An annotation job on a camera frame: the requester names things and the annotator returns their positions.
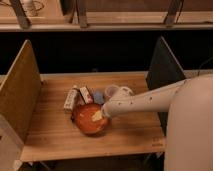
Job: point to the right dark side panel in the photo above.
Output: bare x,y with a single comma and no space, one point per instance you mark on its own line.
164,68

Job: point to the orange ceramic bowl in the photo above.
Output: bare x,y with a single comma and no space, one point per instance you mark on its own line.
82,117

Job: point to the blue sponge block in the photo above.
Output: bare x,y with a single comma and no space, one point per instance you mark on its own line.
98,97

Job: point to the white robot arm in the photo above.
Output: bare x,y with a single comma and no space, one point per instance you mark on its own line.
189,105

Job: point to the left wooden side panel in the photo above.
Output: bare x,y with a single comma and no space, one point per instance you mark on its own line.
19,92

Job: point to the wooden shelf with brackets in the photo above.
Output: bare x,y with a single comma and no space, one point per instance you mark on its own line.
105,15

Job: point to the red and white box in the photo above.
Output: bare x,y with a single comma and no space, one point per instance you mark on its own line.
86,95

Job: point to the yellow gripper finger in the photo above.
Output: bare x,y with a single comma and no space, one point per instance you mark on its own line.
97,116

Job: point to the translucent plastic cup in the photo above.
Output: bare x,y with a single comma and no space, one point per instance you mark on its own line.
110,91

